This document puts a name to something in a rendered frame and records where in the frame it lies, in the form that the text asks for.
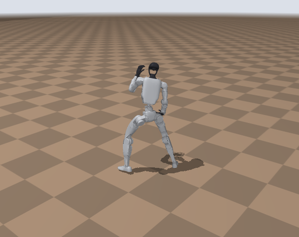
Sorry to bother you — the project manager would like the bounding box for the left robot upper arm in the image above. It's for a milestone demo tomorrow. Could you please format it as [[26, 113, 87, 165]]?
[[129, 77, 144, 93]]

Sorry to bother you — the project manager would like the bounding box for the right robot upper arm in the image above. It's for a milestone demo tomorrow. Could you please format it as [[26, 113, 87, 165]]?
[[161, 82, 168, 105]]

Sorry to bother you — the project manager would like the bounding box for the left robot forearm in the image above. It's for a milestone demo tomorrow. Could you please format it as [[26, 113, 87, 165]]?
[[129, 76, 137, 90]]

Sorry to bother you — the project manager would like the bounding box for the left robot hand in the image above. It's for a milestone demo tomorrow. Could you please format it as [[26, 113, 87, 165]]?
[[135, 65, 145, 77]]

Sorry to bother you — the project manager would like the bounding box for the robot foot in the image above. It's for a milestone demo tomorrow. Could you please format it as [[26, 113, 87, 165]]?
[[172, 161, 178, 168], [118, 166, 132, 172]]

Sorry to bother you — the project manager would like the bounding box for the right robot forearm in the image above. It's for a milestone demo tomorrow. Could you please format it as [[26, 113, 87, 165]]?
[[160, 104, 168, 115]]

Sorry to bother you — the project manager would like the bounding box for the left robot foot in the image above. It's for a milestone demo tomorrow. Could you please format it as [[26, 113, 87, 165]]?
[[118, 166, 132, 172]]

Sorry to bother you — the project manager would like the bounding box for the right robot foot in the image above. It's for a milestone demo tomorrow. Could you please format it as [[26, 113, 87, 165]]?
[[172, 161, 178, 168]]

